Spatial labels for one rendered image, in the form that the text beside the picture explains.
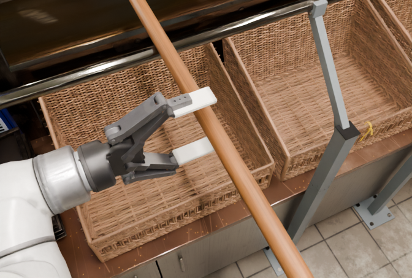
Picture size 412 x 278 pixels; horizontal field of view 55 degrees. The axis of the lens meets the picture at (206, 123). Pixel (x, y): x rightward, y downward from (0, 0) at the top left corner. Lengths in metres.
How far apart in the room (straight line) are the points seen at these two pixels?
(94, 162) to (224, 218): 0.70
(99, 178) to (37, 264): 0.13
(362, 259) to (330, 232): 0.17
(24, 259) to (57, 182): 0.10
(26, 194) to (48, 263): 0.10
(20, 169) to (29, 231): 0.09
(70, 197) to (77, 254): 0.66
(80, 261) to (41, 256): 0.66
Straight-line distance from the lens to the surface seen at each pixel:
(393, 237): 1.99
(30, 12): 1.14
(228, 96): 1.28
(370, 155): 1.43
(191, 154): 0.68
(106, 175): 0.59
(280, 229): 0.55
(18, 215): 0.58
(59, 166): 0.58
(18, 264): 0.56
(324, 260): 1.85
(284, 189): 1.28
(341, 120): 0.97
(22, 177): 0.59
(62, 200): 0.59
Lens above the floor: 1.71
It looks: 55 degrees down
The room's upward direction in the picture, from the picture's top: straight up
